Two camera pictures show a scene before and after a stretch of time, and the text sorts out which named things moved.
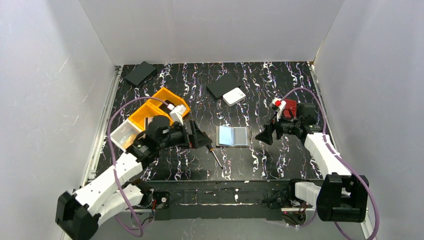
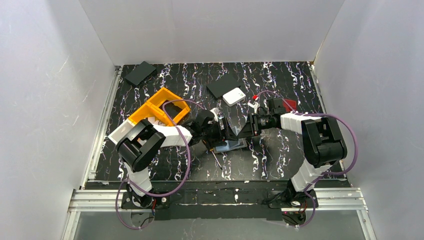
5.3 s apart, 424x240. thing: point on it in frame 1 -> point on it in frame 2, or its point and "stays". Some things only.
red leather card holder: (290, 111) stays
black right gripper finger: (266, 136) -> (246, 130)
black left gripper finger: (198, 137) -> (227, 132)
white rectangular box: (234, 97) stays
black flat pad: (140, 73) stays
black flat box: (223, 86) stays
